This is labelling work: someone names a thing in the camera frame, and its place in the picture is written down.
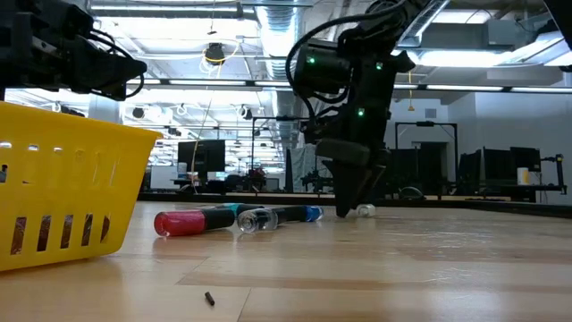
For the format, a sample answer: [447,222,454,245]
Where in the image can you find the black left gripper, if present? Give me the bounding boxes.
[0,0,147,102]

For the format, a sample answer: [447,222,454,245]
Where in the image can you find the clear nail polish bottle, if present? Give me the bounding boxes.
[236,207,290,234]

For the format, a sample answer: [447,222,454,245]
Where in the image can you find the black monitor row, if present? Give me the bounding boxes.
[456,146,543,187]

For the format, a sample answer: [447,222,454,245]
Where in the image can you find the black ceiling cable reel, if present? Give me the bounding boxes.
[204,42,226,66]

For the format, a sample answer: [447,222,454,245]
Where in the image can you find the black table frame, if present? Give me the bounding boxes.
[138,191,572,220]

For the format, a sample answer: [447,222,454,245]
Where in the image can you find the red nail polish bottle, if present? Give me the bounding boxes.
[153,208,237,238]

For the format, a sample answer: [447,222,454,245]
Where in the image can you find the grey cover sheet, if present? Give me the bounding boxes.
[285,147,325,193]

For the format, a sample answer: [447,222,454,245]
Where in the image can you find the black partition panels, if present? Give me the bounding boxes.
[383,141,450,198]

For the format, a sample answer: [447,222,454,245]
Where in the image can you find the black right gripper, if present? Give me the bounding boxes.
[315,96,392,219]

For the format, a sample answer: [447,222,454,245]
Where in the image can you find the blue nail polish bottle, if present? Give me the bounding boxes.
[279,205,324,224]

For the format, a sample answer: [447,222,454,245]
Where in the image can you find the teal nail polish bottle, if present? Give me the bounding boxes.
[209,202,266,215]

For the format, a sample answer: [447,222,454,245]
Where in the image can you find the black gantry frame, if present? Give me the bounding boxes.
[251,115,320,194]
[394,121,459,198]

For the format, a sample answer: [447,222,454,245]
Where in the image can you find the yellow hanging cord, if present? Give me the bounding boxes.
[406,66,416,113]

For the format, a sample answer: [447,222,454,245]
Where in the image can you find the black dome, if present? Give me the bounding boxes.
[398,186,425,201]

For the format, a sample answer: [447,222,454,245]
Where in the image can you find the silver ceiling duct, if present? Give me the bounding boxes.
[400,0,450,46]
[254,0,309,148]

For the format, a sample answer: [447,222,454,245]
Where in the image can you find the yellow plastic basket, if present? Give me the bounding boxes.
[0,101,164,273]

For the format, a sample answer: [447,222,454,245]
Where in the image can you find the overhead light bar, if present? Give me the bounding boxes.
[11,76,572,95]

